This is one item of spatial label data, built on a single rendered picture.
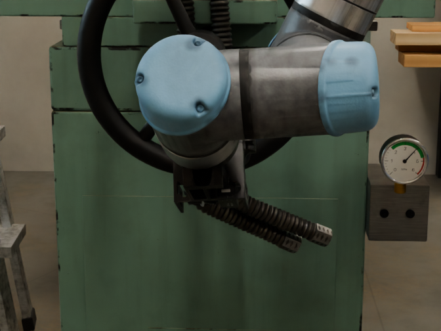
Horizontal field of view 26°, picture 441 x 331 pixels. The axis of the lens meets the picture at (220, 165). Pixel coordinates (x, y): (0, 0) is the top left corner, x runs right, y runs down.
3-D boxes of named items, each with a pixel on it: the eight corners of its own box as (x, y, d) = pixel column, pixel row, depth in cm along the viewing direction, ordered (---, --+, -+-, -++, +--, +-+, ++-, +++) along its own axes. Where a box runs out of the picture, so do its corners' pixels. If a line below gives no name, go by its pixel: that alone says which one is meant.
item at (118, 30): (62, 46, 130) (61, 16, 129) (90, 29, 150) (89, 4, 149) (357, 48, 128) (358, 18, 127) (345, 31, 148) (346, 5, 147)
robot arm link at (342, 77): (367, 28, 84) (243, 37, 85) (379, 43, 73) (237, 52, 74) (371, 115, 86) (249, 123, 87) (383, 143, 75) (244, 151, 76)
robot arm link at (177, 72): (239, 119, 72) (128, 126, 73) (249, 157, 83) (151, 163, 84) (235, 23, 74) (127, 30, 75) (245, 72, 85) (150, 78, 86)
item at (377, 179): (368, 242, 131) (370, 185, 129) (359, 215, 143) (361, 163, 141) (430, 242, 130) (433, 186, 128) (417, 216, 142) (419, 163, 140)
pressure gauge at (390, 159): (378, 198, 126) (381, 137, 124) (375, 190, 130) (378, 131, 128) (426, 198, 126) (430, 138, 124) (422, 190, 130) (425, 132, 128)
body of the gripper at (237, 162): (178, 214, 99) (161, 187, 88) (176, 135, 101) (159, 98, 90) (252, 210, 99) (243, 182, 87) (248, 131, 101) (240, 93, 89)
